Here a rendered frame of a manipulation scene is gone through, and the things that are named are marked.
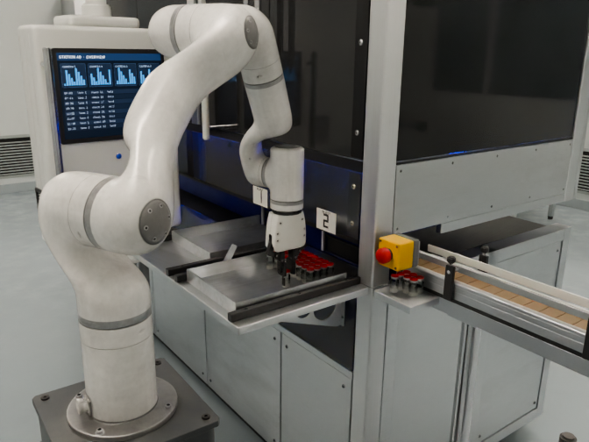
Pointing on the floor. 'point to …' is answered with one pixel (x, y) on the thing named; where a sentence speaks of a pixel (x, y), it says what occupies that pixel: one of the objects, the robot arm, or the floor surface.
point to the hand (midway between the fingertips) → (286, 267)
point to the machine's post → (376, 209)
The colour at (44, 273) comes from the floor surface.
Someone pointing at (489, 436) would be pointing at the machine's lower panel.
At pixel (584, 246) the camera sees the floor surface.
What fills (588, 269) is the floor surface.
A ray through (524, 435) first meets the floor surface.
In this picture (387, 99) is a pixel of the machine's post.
